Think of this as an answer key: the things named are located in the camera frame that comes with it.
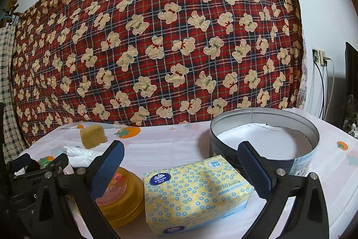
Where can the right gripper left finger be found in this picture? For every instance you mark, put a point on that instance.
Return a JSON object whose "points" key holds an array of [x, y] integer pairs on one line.
{"points": [[52, 220]]}

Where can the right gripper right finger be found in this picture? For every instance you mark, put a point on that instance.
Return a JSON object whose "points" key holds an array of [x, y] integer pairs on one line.
{"points": [[308, 217]]}

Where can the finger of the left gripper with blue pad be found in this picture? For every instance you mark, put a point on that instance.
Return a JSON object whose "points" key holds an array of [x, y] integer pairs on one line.
{"points": [[24, 164]]}

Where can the yellow sponge block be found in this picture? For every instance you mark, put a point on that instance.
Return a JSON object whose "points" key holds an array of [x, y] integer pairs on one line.
{"points": [[92, 136]]}

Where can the checkered hanging cloth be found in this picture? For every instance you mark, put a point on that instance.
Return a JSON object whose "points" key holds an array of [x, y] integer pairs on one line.
{"points": [[13, 142]]}

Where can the yellow round lid container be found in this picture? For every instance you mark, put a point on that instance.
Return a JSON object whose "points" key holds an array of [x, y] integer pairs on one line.
{"points": [[123, 199]]}

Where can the white fruit print tablecloth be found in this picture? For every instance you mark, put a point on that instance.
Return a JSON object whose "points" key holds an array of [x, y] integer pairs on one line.
{"points": [[161, 147]]}

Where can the round metal tin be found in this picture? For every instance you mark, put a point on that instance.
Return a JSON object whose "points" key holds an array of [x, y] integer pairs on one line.
{"points": [[286, 139]]}

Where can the yellow tissue pack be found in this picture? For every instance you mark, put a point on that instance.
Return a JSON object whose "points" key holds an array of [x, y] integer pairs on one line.
{"points": [[193, 195]]}

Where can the dark television screen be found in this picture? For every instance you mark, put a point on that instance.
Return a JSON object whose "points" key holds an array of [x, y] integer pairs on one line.
{"points": [[350, 117]]}

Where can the red plaid bear blanket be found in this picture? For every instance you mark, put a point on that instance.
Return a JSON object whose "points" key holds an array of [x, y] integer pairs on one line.
{"points": [[153, 62]]}

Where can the wall power socket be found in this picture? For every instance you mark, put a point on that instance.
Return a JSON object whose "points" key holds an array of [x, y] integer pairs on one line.
{"points": [[319, 57]]}

